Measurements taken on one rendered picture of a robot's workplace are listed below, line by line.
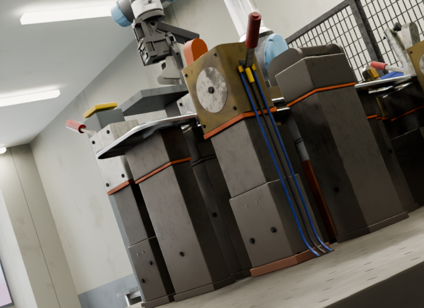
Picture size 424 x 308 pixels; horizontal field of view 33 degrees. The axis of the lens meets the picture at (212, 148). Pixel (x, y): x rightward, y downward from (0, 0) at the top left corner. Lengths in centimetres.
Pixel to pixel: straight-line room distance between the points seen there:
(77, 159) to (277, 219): 900
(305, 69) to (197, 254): 38
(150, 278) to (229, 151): 37
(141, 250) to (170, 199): 19
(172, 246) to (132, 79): 717
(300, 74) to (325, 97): 6
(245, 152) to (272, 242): 15
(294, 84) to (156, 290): 47
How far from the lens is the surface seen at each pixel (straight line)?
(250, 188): 114
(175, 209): 125
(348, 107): 135
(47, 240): 1113
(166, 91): 171
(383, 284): 51
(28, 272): 1095
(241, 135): 113
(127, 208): 142
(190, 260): 125
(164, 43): 184
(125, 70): 850
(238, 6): 223
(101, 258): 1010
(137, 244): 142
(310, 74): 130
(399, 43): 225
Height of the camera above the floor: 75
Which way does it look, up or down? 8 degrees up
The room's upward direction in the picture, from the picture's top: 20 degrees counter-clockwise
